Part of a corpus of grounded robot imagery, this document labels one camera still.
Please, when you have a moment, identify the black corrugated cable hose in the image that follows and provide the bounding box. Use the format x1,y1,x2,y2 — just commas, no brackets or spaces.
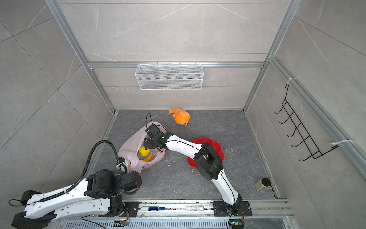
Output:
37,140,128,204

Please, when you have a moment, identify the orange toy fruit with loop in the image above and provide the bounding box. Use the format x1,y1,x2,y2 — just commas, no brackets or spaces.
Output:
168,108,191,126

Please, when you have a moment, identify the black wire hook rack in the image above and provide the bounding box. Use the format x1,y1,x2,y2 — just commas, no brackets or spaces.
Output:
274,85,339,162

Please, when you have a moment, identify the red flower-shaped plate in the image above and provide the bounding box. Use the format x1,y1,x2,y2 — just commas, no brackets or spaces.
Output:
187,137,225,168

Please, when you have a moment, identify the white tube on rail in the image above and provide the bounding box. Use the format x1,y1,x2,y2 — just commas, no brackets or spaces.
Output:
186,205,205,212

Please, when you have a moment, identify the pink plastic bag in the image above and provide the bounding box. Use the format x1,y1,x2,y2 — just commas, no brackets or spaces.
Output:
118,127,165,174

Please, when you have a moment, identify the yellow fake banana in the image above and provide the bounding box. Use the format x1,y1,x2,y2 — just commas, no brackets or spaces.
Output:
143,152,153,162

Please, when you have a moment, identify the blue marker pen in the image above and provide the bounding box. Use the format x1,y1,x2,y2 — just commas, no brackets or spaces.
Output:
148,207,166,211

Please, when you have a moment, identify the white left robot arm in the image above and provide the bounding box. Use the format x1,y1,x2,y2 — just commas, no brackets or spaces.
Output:
11,168,142,229

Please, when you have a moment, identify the yellow fake round fruit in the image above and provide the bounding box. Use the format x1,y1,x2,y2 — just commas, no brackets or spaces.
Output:
139,147,151,158

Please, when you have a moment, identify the white wire mesh basket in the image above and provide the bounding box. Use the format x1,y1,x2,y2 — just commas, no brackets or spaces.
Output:
135,64,204,90

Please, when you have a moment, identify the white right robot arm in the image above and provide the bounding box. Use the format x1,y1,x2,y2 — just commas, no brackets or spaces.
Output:
144,123,252,217

